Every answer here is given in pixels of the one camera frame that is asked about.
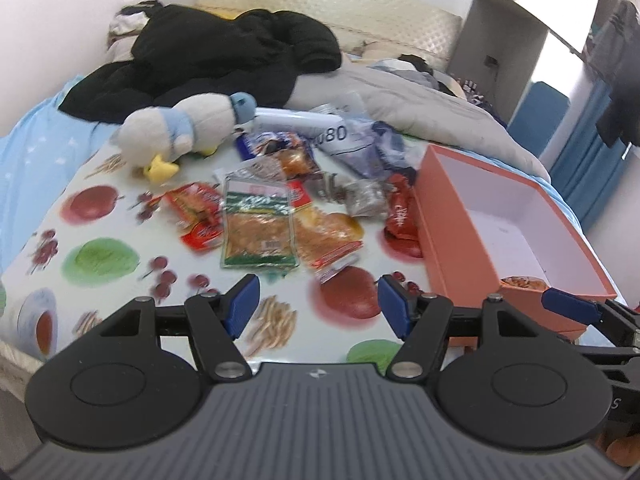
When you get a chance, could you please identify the plush duck toy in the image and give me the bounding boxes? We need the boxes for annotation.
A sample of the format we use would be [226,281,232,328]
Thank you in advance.
[111,91,258,182]

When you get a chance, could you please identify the cream padded headboard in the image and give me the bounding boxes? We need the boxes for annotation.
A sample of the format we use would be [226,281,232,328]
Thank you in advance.
[196,0,463,58]

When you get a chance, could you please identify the orange snack packet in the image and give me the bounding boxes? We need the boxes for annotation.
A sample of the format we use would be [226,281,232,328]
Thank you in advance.
[500,275,549,292]

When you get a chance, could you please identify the white dark clothing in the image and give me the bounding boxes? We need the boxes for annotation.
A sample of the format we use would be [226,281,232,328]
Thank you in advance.
[106,1,166,50]

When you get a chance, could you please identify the blue chair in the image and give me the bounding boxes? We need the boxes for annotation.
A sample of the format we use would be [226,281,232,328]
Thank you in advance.
[507,81,571,153]

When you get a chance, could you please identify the fruit print tablecloth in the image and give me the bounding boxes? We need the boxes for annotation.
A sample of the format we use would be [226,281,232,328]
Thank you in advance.
[0,125,481,376]

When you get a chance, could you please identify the blue curtain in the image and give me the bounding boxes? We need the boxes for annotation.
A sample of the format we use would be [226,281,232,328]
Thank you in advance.
[550,79,628,228]

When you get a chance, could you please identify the person's right forearm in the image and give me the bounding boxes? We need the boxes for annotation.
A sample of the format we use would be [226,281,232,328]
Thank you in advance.
[606,435,640,467]

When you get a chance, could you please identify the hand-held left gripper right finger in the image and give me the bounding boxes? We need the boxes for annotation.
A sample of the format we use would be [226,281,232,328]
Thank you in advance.
[377,274,552,382]

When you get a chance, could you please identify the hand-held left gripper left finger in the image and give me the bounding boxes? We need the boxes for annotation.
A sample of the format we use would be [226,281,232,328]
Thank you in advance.
[95,274,261,382]

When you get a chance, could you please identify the pile of clothes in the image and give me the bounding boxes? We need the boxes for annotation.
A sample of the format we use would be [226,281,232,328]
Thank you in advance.
[367,52,506,121]

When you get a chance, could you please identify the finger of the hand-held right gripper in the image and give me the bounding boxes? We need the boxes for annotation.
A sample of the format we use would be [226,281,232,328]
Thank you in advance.
[541,287,640,347]
[570,342,640,382]

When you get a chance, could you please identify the white tube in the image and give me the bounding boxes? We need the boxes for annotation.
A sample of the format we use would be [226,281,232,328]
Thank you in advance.
[252,107,346,133]

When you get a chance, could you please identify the red wrapper packet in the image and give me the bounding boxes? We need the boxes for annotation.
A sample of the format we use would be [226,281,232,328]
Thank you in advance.
[384,174,422,242]

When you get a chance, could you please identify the blue snack packet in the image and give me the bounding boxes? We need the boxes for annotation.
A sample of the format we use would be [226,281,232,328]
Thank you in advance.
[236,131,313,162]

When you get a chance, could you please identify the grey silver snack packet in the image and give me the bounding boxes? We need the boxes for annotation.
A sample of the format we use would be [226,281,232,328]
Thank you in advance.
[344,179,387,218]

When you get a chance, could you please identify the clear packet of orange bread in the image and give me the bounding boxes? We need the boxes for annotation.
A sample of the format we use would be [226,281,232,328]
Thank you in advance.
[294,209,364,283]

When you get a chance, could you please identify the orange cardboard box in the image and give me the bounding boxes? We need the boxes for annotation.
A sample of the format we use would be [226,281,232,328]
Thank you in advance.
[414,144,619,349]

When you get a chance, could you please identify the black jacket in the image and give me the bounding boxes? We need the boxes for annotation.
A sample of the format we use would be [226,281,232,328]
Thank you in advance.
[58,4,343,125]

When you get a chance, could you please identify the clear plastic bag 080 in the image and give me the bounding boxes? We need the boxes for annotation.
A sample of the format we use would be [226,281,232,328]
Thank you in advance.
[311,117,418,183]

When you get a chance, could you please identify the light blue bed sheet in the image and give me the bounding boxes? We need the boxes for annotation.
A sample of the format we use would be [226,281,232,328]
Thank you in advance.
[0,74,121,266]

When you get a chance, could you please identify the red white snack packet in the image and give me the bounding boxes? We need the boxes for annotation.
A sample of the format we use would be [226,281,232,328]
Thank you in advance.
[286,181,312,211]

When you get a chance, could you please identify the green edged snack packet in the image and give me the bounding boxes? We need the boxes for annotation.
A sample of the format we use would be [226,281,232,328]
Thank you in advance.
[220,169,300,272]

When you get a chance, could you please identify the hanging dark clothes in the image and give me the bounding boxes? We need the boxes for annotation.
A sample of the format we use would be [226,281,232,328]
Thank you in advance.
[582,0,640,148]

